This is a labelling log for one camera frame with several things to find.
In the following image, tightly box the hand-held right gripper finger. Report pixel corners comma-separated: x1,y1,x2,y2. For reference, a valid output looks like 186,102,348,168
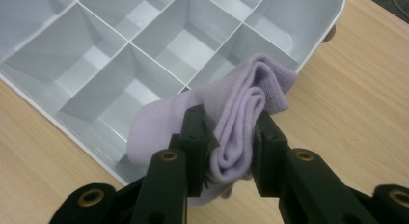
251,110,379,224

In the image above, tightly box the purple ankle sock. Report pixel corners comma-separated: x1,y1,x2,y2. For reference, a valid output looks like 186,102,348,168
125,53,298,207

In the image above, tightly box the white compartment storage box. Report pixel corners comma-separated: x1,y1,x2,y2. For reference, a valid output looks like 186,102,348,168
0,0,347,186

